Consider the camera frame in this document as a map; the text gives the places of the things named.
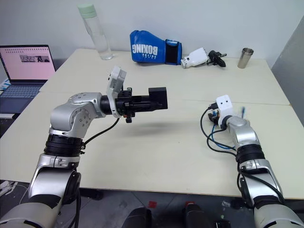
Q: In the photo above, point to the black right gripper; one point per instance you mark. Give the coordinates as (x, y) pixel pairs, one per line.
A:
(213, 116)

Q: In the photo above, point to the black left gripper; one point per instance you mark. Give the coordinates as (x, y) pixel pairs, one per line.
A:
(125, 104)

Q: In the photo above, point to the small black box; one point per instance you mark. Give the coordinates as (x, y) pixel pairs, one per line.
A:
(159, 96)

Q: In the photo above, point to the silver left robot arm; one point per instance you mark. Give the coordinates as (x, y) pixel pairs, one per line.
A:
(71, 118)

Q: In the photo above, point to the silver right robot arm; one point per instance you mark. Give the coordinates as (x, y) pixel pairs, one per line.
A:
(251, 152)

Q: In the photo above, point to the blue boxing glove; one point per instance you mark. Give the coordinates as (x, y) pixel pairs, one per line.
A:
(152, 48)

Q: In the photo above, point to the white ribbed handheld device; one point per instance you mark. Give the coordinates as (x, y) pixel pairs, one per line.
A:
(195, 58)

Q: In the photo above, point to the steel cup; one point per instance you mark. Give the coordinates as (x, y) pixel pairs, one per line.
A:
(245, 58)

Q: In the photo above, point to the clear bottle with green lid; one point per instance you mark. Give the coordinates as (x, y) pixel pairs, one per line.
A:
(96, 33)

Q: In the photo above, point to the dark rounded shape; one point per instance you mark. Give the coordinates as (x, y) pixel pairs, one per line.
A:
(196, 216)
(138, 218)

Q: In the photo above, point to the grey partition panel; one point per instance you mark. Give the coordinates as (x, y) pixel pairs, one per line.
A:
(291, 50)

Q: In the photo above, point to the open laptop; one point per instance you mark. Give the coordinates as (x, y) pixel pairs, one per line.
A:
(22, 71)

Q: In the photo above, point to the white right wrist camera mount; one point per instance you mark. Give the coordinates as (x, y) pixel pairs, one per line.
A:
(225, 107)

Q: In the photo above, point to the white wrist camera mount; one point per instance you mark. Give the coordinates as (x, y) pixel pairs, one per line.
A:
(115, 79)
(225, 107)

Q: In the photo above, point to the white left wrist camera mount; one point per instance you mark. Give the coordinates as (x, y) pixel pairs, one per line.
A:
(115, 79)

